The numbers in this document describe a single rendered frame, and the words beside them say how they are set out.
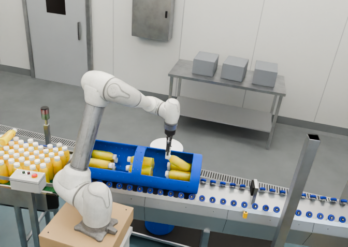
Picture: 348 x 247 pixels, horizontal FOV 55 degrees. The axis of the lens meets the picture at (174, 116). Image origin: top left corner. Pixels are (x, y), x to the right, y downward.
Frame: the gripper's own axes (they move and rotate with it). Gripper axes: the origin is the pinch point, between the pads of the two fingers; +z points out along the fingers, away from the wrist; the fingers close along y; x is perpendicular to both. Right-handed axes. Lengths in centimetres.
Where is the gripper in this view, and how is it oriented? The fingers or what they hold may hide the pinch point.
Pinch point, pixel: (168, 153)
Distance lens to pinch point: 236.8
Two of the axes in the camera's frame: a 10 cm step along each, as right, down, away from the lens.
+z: -0.9, 8.8, 4.7
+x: -9.9, -1.3, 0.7
